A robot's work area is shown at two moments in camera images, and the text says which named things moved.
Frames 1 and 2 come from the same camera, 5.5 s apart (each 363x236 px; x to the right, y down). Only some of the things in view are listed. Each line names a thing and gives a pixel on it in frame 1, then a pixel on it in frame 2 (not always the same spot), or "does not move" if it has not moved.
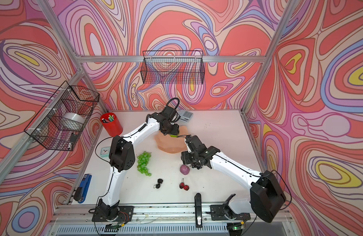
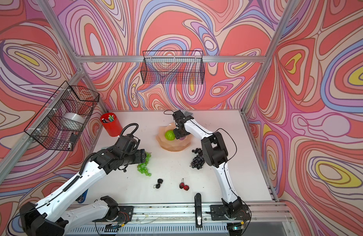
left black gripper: (175, 131) → (139, 158)
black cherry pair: (160, 181) does not move
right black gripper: (185, 158) → (178, 134)
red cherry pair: (182, 186) does not move
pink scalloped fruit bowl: (167, 144) does not move
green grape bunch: (142, 160) does not move
